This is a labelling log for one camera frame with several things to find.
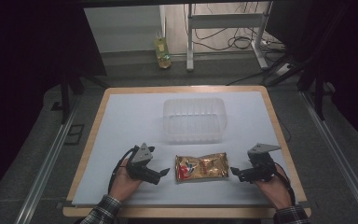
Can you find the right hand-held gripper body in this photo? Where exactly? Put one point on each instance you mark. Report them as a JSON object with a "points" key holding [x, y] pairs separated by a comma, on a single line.
{"points": [[260, 163]]}

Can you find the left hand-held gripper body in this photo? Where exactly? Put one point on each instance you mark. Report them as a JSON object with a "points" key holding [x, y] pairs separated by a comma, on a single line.
{"points": [[140, 161]]}

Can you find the gold snack packet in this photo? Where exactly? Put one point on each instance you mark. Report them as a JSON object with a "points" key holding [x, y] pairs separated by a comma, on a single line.
{"points": [[201, 167]]}

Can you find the clear plastic container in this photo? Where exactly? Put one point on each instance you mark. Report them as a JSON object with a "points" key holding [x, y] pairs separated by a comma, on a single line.
{"points": [[194, 120]]}

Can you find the person's left hand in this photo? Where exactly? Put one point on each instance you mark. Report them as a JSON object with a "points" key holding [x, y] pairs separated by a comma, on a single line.
{"points": [[125, 183]]}

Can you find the person's right hand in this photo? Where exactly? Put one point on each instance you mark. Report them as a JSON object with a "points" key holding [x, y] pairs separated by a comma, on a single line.
{"points": [[275, 189]]}

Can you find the wooden table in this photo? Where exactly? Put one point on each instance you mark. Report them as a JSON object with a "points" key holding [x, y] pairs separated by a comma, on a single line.
{"points": [[87, 137]]}

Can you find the black stand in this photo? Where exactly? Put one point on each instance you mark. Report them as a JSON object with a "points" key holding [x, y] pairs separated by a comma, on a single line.
{"points": [[318, 90], [70, 90]]}

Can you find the white power strip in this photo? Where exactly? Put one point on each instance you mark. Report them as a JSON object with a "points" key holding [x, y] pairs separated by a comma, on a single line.
{"points": [[284, 69]]}

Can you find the yellow liquid bottle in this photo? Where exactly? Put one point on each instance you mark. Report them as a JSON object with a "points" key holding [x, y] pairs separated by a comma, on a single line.
{"points": [[162, 51]]}

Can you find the metal floor rail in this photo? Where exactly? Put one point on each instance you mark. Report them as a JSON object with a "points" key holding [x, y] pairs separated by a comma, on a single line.
{"points": [[45, 169], [338, 152]]}

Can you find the white metal desk frame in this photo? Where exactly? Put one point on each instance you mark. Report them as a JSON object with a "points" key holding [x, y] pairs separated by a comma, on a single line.
{"points": [[227, 21]]}

